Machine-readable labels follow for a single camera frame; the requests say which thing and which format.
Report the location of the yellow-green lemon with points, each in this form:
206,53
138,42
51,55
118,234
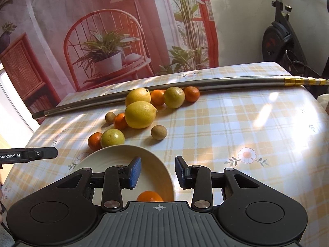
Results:
112,138
174,97

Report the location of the small brown kiwi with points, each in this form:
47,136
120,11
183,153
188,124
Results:
110,117
158,132

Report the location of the black exercise bike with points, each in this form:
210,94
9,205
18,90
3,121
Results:
277,38

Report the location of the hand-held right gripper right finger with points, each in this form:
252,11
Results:
180,171

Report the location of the white kitchen cabinet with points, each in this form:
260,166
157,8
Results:
10,103

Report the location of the large yellow lemon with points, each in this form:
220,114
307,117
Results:
140,114

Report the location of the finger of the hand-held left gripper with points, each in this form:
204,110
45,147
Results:
43,153

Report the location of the printed backdrop cloth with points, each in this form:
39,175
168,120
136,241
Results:
51,18

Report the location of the long metal pole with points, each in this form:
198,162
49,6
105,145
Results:
90,105

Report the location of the white bowl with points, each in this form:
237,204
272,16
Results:
154,169

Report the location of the orange tangerine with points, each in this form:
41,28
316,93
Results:
120,121
94,141
157,97
150,196
191,94

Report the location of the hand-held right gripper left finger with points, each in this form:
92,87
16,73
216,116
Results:
135,172

